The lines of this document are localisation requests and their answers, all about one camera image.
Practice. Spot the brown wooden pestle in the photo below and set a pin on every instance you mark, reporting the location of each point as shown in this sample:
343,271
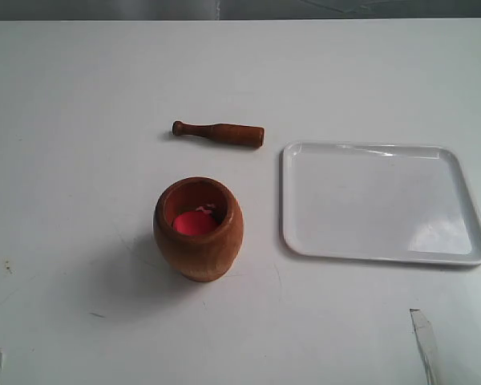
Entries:
234,134

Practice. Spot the wooden mortar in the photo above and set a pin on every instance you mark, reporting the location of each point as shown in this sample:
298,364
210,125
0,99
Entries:
201,258

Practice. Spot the red object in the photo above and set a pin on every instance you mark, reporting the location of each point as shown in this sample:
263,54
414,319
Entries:
194,223

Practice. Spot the white plastic tray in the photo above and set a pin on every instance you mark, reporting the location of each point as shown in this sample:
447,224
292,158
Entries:
397,203

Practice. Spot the clear tape strip right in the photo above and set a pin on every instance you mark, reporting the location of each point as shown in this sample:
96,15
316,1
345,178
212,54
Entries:
427,347

